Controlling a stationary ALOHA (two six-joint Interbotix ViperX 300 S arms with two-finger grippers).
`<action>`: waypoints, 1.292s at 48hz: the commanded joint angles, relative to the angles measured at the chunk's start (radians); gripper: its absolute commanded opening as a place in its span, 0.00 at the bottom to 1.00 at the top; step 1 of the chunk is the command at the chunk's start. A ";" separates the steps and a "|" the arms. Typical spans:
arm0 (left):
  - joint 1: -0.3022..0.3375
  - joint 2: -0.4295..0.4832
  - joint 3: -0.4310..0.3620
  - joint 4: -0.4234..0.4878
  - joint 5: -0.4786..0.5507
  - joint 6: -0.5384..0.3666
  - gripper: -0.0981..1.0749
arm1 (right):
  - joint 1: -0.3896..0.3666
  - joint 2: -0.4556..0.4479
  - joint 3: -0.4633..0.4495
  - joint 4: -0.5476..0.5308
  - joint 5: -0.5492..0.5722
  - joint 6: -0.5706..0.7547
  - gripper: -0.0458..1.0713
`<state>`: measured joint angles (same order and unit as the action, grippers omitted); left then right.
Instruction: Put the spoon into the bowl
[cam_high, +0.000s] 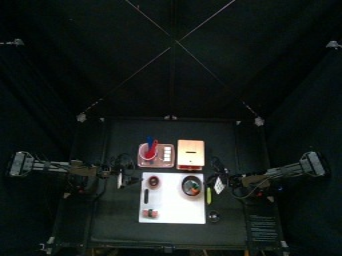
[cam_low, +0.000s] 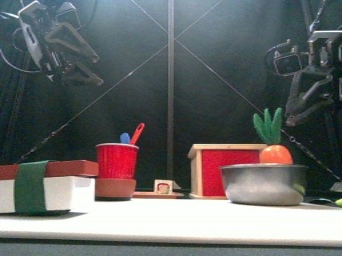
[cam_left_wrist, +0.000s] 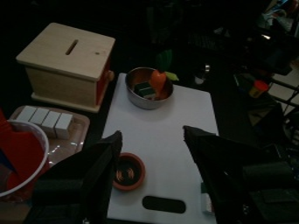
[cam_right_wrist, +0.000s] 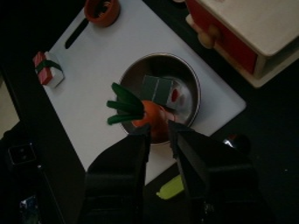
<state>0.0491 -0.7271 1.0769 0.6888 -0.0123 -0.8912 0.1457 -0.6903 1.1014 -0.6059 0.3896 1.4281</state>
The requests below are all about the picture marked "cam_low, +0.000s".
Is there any grey metal bowl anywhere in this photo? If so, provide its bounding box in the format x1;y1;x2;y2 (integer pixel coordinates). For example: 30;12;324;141
219;163;309;207

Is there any terracotta brown bowl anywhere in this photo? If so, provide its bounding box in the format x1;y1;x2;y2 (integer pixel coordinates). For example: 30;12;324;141
93;177;137;202

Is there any toy carrot with green leaves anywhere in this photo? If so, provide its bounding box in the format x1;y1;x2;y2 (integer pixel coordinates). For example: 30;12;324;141
252;107;295;166

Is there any red ribbed cup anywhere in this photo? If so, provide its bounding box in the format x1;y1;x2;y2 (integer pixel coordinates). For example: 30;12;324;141
94;142;140;181

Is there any wooden box with red panel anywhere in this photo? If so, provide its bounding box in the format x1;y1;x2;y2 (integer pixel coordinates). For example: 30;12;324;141
187;143;268;200

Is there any white box with red lid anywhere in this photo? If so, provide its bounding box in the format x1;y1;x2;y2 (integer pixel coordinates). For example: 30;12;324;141
0;159;100;215

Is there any green band around box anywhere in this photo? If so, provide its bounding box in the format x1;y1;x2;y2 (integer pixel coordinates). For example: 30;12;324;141
13;160;50;215

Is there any small wooden picture cube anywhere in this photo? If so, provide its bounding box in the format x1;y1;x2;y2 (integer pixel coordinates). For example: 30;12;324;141
152;179;175;195

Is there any flat wooden board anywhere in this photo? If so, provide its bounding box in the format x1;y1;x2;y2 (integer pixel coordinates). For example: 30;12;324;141
130;190;185;200

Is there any white table mat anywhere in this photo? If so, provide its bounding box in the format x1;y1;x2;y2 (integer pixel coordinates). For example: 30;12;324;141
0;198;342;248

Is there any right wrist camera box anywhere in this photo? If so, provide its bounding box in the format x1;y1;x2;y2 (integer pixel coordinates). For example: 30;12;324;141
271;49;304;78

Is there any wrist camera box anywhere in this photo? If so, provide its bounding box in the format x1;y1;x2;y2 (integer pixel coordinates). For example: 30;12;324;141
271;49;304;78
53;1;82;30

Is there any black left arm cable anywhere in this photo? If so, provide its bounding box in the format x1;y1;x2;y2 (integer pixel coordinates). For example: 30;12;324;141
0;11;44;75

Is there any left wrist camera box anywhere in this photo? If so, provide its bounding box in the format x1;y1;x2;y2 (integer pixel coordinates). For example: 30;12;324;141
53;1;82;30

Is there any vertical metal frame pole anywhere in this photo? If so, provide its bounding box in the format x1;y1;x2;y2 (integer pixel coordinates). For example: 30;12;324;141
165;0;176;183

